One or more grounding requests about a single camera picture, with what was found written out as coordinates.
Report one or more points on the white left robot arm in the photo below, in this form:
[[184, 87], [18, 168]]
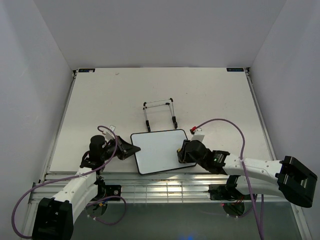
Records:
[[55, 216]]

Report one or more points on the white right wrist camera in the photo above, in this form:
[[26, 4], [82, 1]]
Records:
[[198, 135]]

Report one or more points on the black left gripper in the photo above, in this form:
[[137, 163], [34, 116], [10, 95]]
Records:
[[125, 149]]

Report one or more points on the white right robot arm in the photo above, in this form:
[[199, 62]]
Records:
[[288, 178]]

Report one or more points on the small black-framed whiteboard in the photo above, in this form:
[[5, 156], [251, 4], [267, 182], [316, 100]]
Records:
[[158, 151]]

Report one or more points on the black wire whiteboard stand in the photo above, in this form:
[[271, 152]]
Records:
[[159, 106]]

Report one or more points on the blue label top left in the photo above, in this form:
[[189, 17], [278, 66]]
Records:
[[86, 70]]

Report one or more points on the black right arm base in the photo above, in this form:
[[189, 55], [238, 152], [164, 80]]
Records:
[[227, 191]]

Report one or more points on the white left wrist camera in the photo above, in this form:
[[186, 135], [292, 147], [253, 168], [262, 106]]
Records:
[[109, 133]]

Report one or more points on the blue label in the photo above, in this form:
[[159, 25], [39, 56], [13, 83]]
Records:
[[86, 70], [235, 69]]

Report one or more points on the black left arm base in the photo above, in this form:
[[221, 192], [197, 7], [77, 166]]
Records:
[[108, 190]]

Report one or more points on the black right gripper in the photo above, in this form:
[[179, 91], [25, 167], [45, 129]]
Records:
[[183, 155]]

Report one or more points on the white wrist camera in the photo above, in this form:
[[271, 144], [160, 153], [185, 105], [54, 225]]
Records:
[[109, 133], [198, 135]]

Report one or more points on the blue label top right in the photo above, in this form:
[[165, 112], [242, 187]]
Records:
[[235, 69]]

